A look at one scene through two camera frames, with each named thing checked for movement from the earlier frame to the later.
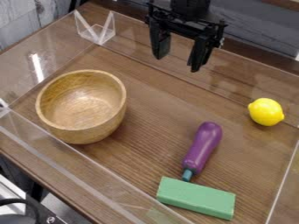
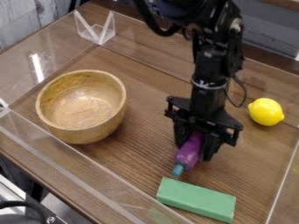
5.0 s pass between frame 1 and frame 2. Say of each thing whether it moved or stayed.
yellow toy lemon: stayed
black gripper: moved
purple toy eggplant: moved
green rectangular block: stayed
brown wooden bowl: stayed
